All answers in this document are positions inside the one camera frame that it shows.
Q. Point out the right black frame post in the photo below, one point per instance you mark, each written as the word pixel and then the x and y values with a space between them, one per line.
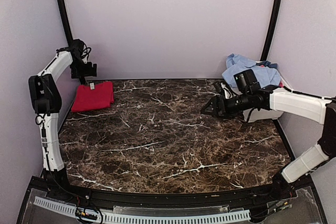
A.
pixel 271 30

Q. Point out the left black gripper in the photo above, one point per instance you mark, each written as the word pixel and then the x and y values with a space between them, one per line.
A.
pixel 88 73

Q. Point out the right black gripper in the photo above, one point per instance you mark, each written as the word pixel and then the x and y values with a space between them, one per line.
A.
pixel 216 100

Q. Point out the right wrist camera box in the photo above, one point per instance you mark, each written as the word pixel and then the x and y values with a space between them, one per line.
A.
pixel 247 82

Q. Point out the black frame post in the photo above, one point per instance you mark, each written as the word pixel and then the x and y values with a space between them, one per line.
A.
pixel 65 21
pixel 271 30

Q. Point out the left black frame post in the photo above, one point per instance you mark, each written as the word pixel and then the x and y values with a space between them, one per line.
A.
pixel 65 21

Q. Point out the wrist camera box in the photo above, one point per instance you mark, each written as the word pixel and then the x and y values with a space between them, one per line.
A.
pixel 77 47
pixel 247 82

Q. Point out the left electronics board with wires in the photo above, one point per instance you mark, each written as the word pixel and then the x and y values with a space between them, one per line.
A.
pixel 86 211

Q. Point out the light blue shirt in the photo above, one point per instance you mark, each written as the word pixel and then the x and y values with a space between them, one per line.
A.
pixel 265 72

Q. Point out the right electronics board with wires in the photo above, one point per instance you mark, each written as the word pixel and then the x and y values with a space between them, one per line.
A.
pixel 279 206

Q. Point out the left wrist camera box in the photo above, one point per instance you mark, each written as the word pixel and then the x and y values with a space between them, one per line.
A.
pixel 77 47

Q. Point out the electronics board with wires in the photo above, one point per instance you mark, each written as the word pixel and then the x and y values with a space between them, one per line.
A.
pixel 86 211
pixel 279 206

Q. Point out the red t-shirt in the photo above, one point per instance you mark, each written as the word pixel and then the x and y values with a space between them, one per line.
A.
pixel 93 97

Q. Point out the dark blue garment in bin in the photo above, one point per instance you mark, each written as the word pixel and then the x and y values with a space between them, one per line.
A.
pixel 267 64

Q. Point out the white slotted cable duct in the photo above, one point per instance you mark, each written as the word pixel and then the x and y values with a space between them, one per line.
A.
pixel 152 215

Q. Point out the white plastic laundry bin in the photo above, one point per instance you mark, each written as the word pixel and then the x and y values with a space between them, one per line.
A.
pixel 261 115

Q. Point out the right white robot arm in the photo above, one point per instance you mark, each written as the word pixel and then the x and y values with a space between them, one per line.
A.
pixel 308 122

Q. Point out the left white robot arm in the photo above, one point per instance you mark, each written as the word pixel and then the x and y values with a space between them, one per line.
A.
pixel 46 102

